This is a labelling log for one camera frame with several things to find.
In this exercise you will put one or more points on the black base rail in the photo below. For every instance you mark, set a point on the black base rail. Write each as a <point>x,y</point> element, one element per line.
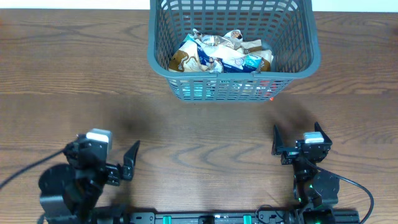
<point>259,217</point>

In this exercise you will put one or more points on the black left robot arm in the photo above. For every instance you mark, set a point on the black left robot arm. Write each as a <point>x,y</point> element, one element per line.
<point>70,192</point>

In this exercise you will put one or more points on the cream cookie snack bag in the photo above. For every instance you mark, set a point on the cream cookie snack bag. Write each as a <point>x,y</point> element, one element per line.
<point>255,57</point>

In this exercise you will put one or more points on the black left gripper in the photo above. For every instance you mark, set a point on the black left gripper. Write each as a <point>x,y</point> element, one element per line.
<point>115,171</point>

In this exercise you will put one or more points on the grey plastic mesh basket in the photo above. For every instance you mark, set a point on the grey plastic mesh basket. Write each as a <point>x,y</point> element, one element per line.
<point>286,27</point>

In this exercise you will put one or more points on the spaghetti pack with red end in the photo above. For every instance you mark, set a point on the spaghetti pack with red end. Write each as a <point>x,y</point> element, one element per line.
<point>257,90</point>

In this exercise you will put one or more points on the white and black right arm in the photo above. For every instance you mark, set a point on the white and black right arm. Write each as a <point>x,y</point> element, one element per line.
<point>315,190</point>

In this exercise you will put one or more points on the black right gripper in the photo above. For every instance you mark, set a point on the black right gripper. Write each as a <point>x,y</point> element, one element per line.
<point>290,152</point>

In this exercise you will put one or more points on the teal flushable wipes pack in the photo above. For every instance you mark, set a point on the teal flushable wipes pack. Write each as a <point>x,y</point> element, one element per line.
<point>198,90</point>

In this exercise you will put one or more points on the blue Kleenex tissue pack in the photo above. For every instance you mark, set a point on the blue Kleenex tissue pack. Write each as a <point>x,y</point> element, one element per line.
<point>231,65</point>

